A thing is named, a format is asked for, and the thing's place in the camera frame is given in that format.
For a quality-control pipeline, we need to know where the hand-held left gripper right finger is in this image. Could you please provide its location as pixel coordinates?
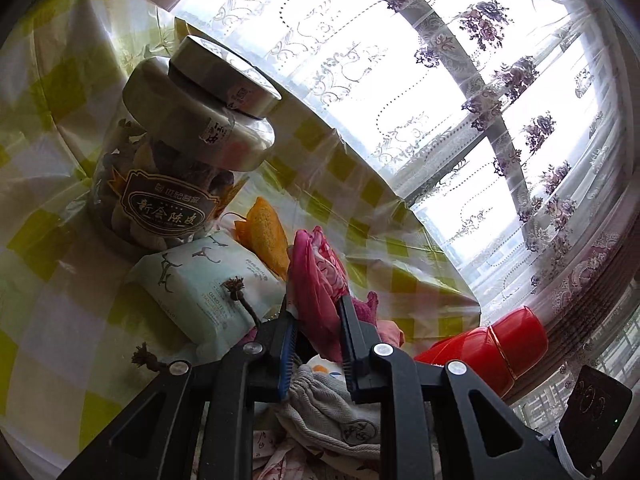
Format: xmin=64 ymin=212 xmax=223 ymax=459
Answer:
xmin=337 ymin=294 xmax=586 ymax=480

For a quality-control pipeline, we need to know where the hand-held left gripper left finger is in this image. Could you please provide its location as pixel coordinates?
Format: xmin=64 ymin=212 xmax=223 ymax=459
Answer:
xmin=57 ymin=296 xmax=303 ymax=480

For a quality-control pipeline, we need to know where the white printed cloth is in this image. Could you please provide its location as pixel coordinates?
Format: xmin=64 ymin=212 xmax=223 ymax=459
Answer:
xmin=306 ymin=355 xmax=346 ymax=378

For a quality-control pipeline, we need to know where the grey drawstring pouch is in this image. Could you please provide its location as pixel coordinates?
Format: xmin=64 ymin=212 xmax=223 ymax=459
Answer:
xmin=272 ymin=365 xmax=396 ymax=461

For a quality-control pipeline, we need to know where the pink patterned cloth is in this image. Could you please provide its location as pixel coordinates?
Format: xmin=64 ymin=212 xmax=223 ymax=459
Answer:
xmin=287 ymin=226 xmax=351 ymax=361

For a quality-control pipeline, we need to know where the pink floral cloth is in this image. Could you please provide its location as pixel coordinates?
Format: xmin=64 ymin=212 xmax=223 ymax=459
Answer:
xmin=252 ymin=427 xmax=401 ymax=480

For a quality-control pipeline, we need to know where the orange sponge cloth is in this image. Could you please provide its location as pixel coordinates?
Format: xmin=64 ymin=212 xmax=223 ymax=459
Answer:
xmin=234 ymin=196 xmax=292 ymax=281

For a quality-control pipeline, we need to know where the white window grille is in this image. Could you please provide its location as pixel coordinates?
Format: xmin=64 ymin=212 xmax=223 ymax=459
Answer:
xmin=512 ymin=377 xmax=563 ymax=433

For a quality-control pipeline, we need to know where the pale green wipes pack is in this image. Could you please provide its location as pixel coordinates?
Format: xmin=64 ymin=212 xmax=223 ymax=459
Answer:
xmin=125 ymin=232 xmax=286 ymax=361

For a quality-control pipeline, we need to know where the red flask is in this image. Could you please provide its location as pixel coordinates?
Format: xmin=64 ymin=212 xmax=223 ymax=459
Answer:
xmin=414 ymin=305 xmax=549 ymax=401

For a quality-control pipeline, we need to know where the clear jar with silver lid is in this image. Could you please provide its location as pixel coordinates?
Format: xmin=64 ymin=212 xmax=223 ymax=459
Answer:
xmin=87 ymin=55 xmax=277 ymax=253

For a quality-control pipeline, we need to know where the yellow checked tablecloth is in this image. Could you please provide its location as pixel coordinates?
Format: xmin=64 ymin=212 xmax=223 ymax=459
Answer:
xmin=0 ymin=0 xmax=483 ymax=441

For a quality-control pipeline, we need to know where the sheer embroidered curtain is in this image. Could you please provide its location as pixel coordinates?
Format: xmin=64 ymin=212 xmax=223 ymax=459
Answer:
xmin=170 ymin=0 xmax=640 ymax=361

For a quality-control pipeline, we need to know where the brown tassel cord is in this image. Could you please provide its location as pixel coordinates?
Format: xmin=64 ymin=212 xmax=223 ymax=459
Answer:
xmin=131 ymin=342 xmax=171 ymax=373
xmin=222 ymin=276 xmax=263 ymax=326

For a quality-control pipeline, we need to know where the grey window frame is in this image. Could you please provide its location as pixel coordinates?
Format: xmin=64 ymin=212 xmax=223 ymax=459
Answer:
xmin=340 ymin=0 xmax=531 ymax=211

